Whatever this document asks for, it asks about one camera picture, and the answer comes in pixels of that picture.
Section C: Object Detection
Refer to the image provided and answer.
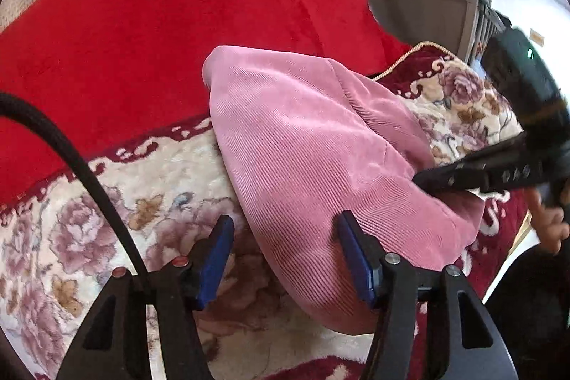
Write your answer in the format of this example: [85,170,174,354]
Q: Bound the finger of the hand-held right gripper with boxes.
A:
[413,135,542,196]

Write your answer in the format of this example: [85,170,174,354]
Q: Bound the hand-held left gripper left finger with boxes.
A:
[56,214,236,380]

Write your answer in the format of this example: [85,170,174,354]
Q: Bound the red plush blanket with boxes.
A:
[0,0,413,209]

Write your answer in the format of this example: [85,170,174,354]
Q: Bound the wooden crib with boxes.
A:
[383,0,513,64]

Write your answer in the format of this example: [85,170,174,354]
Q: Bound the pink corduroy jacket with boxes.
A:
[202,45,486,336]

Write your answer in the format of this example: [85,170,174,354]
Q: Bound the floral plush blanket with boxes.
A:
[0,42,542,380]

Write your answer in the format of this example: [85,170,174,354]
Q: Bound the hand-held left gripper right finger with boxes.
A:
[335,211,519,380]

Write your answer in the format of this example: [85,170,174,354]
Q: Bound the person's right hand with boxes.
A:
[525,186,570,254]

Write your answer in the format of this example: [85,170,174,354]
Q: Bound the person's dark pants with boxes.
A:
[483,244,570,380]

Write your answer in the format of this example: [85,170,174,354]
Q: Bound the black cable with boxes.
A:
[0,92,150,287]

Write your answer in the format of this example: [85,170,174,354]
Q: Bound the dark brown sofa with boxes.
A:
[357,0,404,51]

